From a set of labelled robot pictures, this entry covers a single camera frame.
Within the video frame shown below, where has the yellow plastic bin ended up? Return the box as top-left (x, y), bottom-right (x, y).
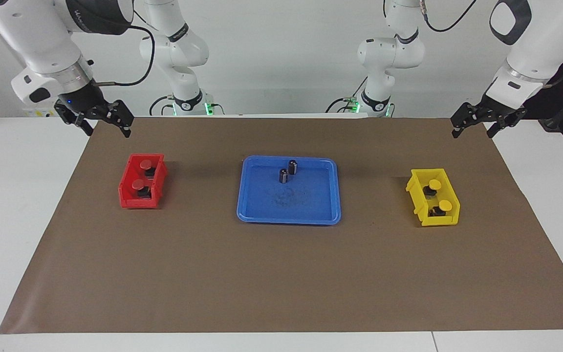
top-left (405, 168), bottom-right (461, 227)

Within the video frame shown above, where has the blue plastic tray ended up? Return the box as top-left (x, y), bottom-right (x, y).
top-left (237, 155), bottom-right (342, 226)

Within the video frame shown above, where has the black left base cable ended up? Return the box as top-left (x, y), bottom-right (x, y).
top-left (325, 76), bottom-right (370, 114)

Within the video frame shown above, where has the brown table mat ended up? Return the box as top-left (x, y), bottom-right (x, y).
top-left (0, 116), bottom-right (563, 334)

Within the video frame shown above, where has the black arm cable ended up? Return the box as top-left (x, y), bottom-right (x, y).
top-left (91, 10), bottom-right (156, 88)
top-left (421, 0), bottom-right (478, 33)

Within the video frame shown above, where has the red plastic bin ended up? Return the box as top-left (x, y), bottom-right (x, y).
top-left (118, 154), bottom-right (169, 210)

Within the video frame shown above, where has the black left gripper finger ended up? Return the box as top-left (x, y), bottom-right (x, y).
top-left (487, 111), bottom-right (527, 139)
top-left (451, 103), bottom-right (482, 139)

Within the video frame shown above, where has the black right base cable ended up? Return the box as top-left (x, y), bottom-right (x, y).
top-left (149, 94), bottom-right (175, 116)

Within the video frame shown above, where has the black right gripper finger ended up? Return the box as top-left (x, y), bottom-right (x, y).
top-left (110, 100), bottom-right (134, 138)
top-left (55, 102), bottom-right (94, 137)

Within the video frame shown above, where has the white wall socket box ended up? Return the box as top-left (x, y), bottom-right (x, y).
top-left (22, 105), bottom-right (58, 118)

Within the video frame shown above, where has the black base cable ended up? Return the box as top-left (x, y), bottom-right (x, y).
top-left (149, 94), bottom-right (175, 116)
top-left (325, 76), bottom-right (370, 114)

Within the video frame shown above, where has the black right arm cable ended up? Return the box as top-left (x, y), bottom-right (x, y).
top-left (91, 10), bottom-right (156, 88)

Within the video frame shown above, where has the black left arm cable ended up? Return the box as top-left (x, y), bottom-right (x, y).
top-left (421, 0), bottom-right (478, 33)

